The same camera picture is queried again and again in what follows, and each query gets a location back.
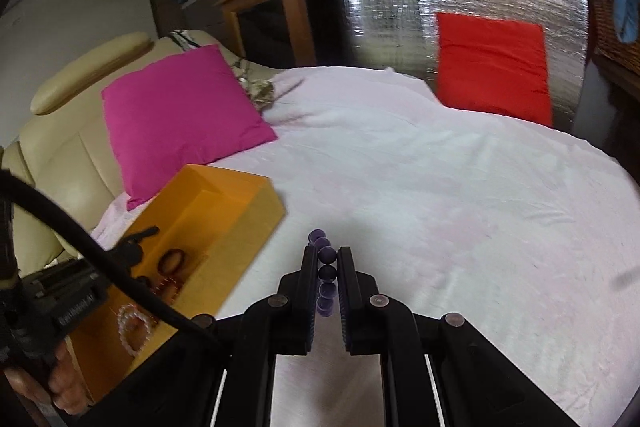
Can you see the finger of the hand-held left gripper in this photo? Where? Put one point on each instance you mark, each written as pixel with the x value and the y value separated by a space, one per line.
pixel 132 244

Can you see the white blanket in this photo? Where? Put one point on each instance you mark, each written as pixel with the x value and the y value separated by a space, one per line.
pixel 450 207

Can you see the silver foil mat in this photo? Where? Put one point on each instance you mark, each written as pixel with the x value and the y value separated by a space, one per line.
pixel 390 7

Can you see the red cushion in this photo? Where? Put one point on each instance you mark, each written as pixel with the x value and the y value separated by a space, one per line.
pixel 490 62

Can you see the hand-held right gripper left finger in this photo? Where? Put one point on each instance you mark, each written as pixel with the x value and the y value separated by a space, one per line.
pixel 307 297

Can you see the orange box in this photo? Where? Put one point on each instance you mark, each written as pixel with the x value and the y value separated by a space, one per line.
pixel 225 197

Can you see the pink cushion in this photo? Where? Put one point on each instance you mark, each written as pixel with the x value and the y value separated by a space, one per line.
pixel 185 122

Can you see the patterned cloth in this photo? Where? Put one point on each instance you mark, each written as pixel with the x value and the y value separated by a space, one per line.
pixel 260 94

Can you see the wicker basket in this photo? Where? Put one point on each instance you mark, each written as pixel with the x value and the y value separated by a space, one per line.
pixel 607 37

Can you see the person's left hand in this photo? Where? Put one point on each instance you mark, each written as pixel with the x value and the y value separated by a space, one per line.
pixel 65 382

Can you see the beige leather sofa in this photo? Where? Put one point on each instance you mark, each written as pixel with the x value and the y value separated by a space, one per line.
pixel 65 157

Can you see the blue cloth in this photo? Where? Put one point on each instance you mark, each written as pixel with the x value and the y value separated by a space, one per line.
pixel 627 7

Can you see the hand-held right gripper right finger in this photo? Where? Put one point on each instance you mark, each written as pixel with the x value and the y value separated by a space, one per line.
pixel 347 302

